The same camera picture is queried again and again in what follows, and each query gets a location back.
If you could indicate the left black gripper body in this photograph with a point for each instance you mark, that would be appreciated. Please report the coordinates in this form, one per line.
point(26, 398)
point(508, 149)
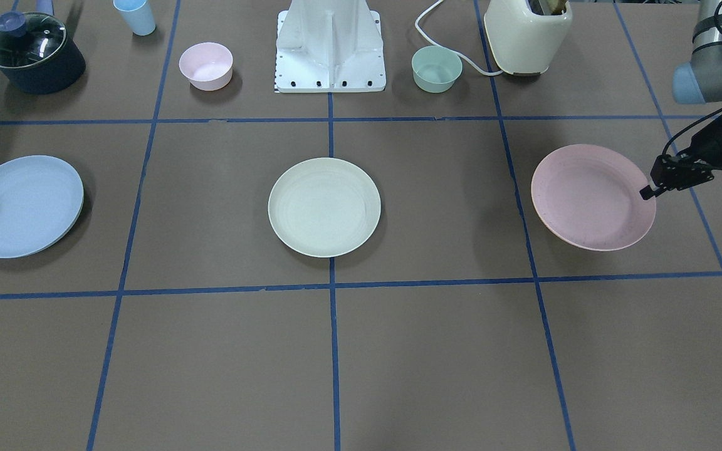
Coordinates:
point(710, 143)

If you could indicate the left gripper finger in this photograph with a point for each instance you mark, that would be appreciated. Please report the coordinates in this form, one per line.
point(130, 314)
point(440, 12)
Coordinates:
point(648, 192)

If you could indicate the pink plate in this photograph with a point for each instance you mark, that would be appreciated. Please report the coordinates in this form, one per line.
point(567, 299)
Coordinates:
point(589, 196)

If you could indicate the light blue plate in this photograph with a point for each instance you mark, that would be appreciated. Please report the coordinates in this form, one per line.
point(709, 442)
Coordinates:
point(41, 198)

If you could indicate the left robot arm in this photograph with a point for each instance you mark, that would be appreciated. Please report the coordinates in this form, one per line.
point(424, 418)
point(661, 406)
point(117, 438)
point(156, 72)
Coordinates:
point(696, 82)

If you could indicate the cream toaster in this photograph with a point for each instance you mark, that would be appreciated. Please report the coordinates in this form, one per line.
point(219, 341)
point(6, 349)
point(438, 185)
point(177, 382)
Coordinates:
point(524, 36)

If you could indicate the mint green bowl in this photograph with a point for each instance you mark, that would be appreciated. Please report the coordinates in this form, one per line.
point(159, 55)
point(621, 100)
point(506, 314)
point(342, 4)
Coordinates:
point(435, 69)

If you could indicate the cream white plate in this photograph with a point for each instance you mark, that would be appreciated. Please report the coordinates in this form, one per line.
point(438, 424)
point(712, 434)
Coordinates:
point(324, 207)

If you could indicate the pink bowl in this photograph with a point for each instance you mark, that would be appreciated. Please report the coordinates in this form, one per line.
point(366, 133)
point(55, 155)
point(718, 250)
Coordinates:
point(208, 66)

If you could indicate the light blue cup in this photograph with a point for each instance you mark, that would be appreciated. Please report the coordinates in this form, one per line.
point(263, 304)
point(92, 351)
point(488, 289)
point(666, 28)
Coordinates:
point(138, 16)

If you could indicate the dark blue pot with lid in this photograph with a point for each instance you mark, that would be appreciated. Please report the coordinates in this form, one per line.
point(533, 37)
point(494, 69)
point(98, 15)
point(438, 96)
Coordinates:
point(37, 52)

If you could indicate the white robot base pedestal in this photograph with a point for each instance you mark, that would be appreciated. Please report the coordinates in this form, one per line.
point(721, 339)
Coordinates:
point(329, 47)

